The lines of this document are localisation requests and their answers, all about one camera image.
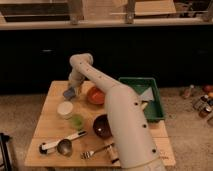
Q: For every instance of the white cloth in tray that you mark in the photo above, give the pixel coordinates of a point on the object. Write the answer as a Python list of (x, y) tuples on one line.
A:
[(147, 95)]

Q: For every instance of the bottles on floor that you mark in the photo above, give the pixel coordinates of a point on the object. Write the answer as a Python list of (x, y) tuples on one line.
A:
[(204, 104)]

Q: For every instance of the brown rectangular block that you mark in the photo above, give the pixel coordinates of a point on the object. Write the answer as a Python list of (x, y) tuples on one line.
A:
[(112, 154)]

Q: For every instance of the metal measuring cup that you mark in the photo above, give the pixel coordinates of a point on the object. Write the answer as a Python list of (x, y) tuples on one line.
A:
[(64, 147)]

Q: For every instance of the white round container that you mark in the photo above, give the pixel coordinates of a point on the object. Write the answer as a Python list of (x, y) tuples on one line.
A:
[(65, 109)]

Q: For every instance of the silver fork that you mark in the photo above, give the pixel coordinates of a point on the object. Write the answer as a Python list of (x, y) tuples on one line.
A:
[(89, 154)]

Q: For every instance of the green plastic tray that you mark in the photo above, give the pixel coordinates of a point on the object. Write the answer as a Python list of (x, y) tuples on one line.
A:
[(153, 111)]

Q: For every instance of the green cup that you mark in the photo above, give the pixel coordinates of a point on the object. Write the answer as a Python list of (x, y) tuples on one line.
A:
[(77, 122)]

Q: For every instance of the wooden table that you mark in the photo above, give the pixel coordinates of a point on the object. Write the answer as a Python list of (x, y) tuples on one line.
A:
[(52, 127)]

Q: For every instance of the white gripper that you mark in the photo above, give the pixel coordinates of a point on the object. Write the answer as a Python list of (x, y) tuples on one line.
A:
[(75, 81)]

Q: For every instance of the black object at left edge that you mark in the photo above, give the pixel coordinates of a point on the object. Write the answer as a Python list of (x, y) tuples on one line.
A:
[(6, 164)]

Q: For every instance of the dark brown bowl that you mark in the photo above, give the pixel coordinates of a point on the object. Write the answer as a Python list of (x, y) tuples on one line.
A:
[(101, 127)]

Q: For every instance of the orange bowl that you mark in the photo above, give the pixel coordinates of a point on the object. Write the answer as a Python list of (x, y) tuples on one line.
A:
[(95, 96)]

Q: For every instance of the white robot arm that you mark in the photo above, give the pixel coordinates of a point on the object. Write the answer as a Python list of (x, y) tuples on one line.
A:
[(135, 145)]

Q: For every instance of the blue sponge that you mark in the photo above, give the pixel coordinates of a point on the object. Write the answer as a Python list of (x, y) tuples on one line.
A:
[(69, 93)]

